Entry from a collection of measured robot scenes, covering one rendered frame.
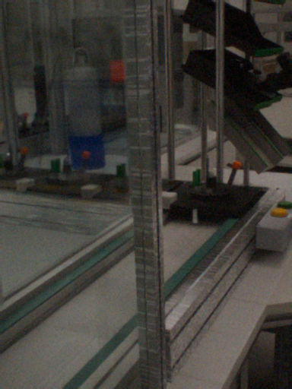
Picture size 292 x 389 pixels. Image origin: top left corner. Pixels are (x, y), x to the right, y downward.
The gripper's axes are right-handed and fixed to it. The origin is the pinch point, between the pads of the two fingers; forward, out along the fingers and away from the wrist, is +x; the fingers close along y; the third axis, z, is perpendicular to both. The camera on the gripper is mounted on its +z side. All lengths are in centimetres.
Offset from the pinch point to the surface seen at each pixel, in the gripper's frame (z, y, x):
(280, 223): -34, 51, -18
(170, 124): -5.6, 24.8, 25.1
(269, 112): -26, -356, 162
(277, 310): -48, 72, -24
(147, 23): 9, 119, -40
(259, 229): -34, 55, -15
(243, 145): -17.1, 18.7, 3.9
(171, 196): -24, 52, 11
